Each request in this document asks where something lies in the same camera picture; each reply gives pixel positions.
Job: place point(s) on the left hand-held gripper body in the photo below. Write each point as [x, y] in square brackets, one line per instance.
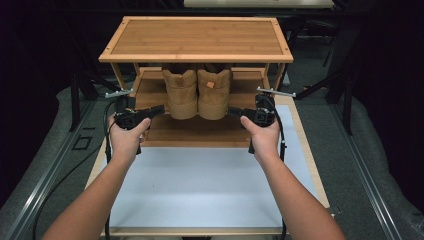
[126, 118]

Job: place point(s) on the tan suede boot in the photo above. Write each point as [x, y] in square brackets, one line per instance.
[180, 90]
[215, 96]

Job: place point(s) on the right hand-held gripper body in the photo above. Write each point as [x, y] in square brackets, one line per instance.
[263, 115]

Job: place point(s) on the metal table clip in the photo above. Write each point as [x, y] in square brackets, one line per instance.
[335, 210]

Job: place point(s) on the person's right hand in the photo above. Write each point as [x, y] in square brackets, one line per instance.
[266, 141]

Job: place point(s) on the wooden shoe rack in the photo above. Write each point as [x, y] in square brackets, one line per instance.
[200, 38]

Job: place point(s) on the metal floor rail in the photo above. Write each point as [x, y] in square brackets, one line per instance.
[43, 186]
[370, 186]

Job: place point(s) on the black metal stand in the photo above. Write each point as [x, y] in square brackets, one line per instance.
[348, 100]
[75, 106]

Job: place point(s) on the person's left hand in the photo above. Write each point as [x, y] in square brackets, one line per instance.
[125, 143]

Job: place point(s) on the white table mat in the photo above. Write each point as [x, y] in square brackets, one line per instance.
[200, 190]

